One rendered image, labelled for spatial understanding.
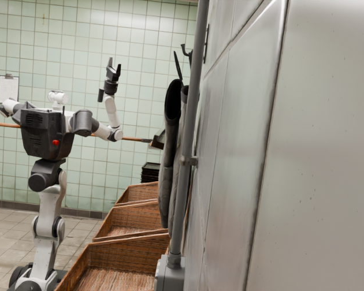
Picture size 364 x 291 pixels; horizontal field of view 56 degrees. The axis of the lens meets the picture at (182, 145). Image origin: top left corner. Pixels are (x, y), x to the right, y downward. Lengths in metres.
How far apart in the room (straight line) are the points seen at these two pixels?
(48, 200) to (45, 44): 2.27
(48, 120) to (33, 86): 2.18
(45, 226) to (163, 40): 2.40
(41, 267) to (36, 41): 2.62
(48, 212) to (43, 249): 0.25
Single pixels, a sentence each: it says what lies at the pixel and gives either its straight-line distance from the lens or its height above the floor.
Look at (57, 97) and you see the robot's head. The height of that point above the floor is 1.48.
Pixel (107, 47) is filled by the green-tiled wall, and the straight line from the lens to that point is 4.07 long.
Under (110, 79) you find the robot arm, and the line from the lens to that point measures 2.23.
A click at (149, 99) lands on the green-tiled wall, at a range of 3.95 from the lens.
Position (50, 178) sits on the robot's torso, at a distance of 2.26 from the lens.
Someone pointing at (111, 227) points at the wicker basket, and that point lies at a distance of 2.60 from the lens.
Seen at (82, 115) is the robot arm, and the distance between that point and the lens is 2.20.
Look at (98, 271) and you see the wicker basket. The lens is 2.05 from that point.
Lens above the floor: 1.60
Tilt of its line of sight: 9 degrees down
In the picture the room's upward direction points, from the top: 6 degrees clockwise
